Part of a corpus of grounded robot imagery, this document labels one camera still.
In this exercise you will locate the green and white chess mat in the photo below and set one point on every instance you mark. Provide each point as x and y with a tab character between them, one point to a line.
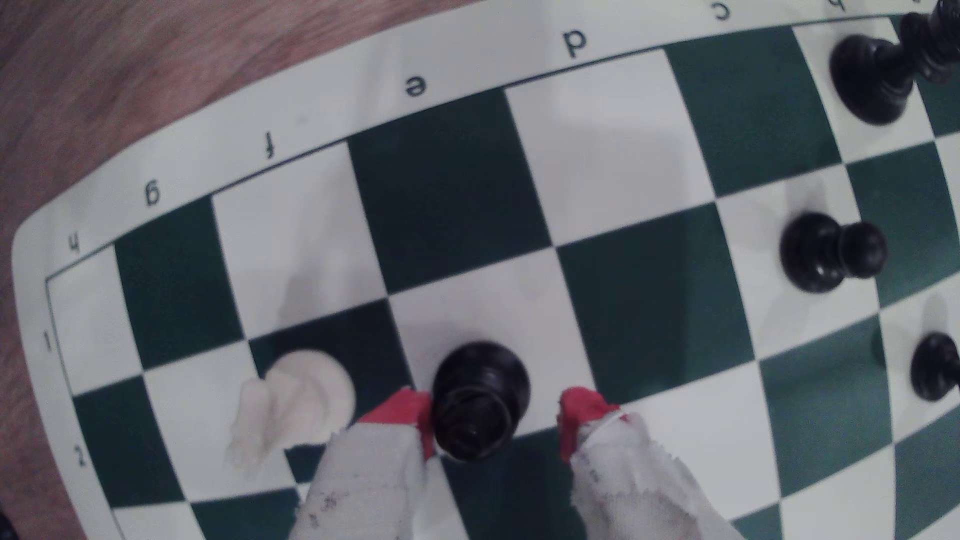
622	150

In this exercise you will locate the black bishop chess piece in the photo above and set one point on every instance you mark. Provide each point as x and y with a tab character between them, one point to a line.
480	394

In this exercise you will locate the white knight chess piece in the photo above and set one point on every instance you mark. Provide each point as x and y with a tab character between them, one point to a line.
300	405

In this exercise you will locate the black pawn chess piece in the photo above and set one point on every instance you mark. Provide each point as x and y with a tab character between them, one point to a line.
934	367
821	253

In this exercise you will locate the black king chess piece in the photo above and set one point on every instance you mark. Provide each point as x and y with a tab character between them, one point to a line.
870	79

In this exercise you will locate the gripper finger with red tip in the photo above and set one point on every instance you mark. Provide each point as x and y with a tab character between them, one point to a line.
367	480
630	487

